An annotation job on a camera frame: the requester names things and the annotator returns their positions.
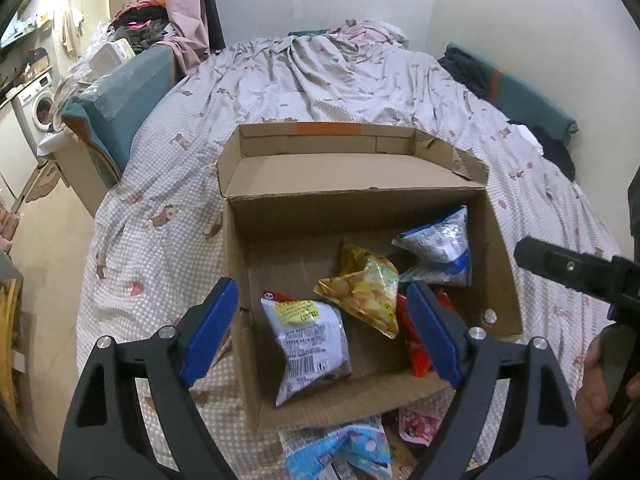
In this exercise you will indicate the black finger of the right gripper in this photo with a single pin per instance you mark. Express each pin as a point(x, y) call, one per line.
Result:
point(614, 281)

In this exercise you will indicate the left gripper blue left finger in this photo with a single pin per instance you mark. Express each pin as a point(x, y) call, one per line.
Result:
point(104, 435)

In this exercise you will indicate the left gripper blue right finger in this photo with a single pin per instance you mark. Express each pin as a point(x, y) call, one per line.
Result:
point(539, 437)

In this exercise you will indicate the pink red snack packet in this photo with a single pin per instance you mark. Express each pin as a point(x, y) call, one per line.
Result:
point(416, 427)

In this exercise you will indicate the light blue cartoon snack bag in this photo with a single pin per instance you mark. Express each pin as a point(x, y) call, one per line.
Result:
point(336, 452)

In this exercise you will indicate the white snack bag yellow label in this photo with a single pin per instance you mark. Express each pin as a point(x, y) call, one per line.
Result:
point(312, 337)

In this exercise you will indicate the person's right hand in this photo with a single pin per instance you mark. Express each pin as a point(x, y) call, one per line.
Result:
point(592, 397)

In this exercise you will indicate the red snack bag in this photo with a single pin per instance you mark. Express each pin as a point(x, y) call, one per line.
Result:
point(417, 344)

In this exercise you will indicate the silver blue snack bag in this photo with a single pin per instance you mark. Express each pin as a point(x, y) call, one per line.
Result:
point(441, 249)

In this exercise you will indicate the wooden chair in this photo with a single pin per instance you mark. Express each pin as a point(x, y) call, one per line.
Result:
point(11, 286)

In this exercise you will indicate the patterned white bed quilt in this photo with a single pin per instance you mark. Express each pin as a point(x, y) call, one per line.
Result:
point(155, 251)

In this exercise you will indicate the teal right bed cushion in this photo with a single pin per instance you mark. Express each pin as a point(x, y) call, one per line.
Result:
point(514, 97)

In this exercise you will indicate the teal bed cushion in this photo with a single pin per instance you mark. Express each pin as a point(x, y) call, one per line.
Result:
point(514, 97)
point(107, 115)

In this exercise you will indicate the yellow potato chip bag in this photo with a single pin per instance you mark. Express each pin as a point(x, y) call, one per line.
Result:
point(366, 288)

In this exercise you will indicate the open cardboard box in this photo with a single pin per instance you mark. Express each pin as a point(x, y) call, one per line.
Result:
point(293, 191)

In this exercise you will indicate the teal left bed cushion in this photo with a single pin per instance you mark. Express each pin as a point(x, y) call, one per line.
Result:
point(107, 115)

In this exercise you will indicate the white washing machine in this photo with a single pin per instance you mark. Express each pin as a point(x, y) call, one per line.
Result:
point(32, 107)

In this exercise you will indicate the white box on cushion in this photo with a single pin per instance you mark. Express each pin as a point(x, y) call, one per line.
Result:
point(110, 56)

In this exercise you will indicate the black vertical pole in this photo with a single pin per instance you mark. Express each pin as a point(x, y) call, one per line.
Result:
point(213, 24)

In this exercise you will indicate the pile of clothes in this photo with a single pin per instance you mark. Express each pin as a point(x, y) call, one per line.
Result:
point(142, 24)

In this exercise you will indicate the pink hanging cloth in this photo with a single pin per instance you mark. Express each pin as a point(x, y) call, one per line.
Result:
point(189, 44)

